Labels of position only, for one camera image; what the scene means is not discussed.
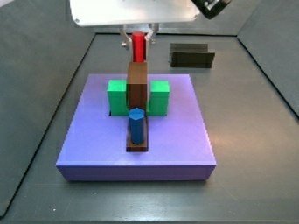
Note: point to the purple board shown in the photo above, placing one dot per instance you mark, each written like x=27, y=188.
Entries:
x=94, y=153

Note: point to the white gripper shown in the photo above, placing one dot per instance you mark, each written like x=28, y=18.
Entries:
x=126, y=12

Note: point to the red peg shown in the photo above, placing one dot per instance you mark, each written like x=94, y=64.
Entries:
x=139, y=46

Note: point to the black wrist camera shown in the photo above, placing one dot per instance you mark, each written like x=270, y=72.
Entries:
x=211, y=7

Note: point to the blue hexagonal peg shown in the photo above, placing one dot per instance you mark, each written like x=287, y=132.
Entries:
x=136, y=116

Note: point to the green block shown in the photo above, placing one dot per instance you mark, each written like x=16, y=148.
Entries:
x=156, y=105

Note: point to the brown upright block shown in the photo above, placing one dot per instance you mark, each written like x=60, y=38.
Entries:
x=136, y=100

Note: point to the black angled holder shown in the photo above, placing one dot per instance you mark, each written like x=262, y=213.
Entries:
x=191, y=55

